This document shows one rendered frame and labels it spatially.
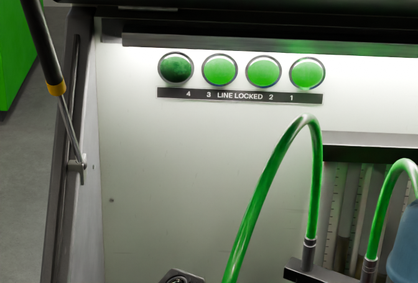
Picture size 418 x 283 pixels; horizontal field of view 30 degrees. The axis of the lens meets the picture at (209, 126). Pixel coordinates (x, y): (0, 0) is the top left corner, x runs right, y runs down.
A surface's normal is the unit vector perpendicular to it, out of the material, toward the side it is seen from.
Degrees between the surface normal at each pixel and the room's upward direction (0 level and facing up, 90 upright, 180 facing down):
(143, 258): 90
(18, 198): 0
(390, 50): 90
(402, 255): 88
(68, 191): 43
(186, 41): 90
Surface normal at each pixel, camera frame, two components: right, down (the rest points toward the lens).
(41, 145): 0.04, -0.86
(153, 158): -0.02, 0.51
